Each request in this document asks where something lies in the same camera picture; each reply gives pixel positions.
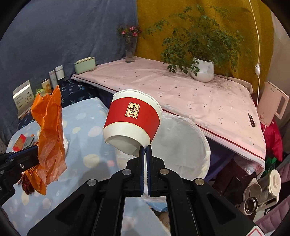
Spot red bag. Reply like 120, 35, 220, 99
260, 119, 283, 162

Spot white cable with switch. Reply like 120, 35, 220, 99
248, 0, 267, 134

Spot navy floral cloth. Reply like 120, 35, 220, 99
17, 78, 107, 131

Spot brown scrunchie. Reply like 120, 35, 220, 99
18, 174, 35, 195

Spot mint green tissue box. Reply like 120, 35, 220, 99
74, 56, 96, 74

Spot red white paper cup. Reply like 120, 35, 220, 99
103, 89, 163, 156

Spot grey drawstring pouch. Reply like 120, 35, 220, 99
23, 136, 35, 149

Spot pink quilted fabric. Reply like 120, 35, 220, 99
256, 155, 289, 234

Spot white booklet box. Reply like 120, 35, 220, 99
13, 80, 35, 119

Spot tall white bottle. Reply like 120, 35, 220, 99
49, 70, 58, 89

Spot white cotton glove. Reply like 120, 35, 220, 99
63, 136, 69, 156

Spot potted green plant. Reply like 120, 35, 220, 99
144, 4, 253, 77

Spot mustard yellow backdrop cloth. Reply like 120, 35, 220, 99
137, 1, 274, 91

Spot black clip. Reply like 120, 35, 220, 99
248, 114, 256, 127

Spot light blue planet tablecloth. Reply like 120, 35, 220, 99
3, 98, 169, 235

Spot blue backdrop cloth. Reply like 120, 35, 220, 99
1, 1, 138, 143

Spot glass vase pink flowers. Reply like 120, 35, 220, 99
117, 26, 142, 62

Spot pink dotted cloth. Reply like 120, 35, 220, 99
72, 58, 266, 167

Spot white bin with liner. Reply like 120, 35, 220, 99
114, 113, 212, 181

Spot orange plastic wrapper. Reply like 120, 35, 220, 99
24, 86, 67, 195

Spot pink electric kettle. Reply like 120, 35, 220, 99
257, 81, 289, 126

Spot green tissue packet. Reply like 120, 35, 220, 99
36, 88, 47, 97

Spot yellow floral can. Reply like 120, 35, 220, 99
41, 79, 52, 94

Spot white jar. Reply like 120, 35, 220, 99
55, 65, 65, 80

